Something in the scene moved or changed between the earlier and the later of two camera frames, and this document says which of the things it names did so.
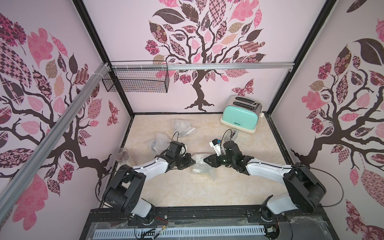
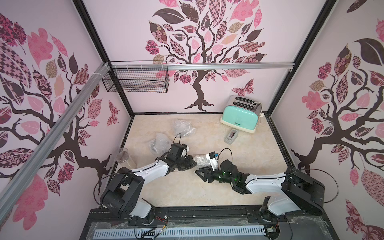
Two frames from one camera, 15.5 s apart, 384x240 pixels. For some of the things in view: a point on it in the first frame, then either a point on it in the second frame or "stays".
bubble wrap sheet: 182,127 stays
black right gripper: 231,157 to 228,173
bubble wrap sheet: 159,143 stays
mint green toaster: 242,112 stays
